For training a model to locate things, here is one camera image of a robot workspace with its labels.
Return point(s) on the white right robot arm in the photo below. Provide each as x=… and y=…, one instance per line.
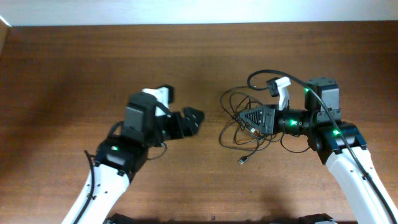
x=340, y=145

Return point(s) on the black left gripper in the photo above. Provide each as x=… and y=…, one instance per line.
x=176, y=127

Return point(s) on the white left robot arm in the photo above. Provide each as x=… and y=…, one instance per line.
x=148, y=123

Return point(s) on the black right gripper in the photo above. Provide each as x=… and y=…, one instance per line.
x=267, y=124

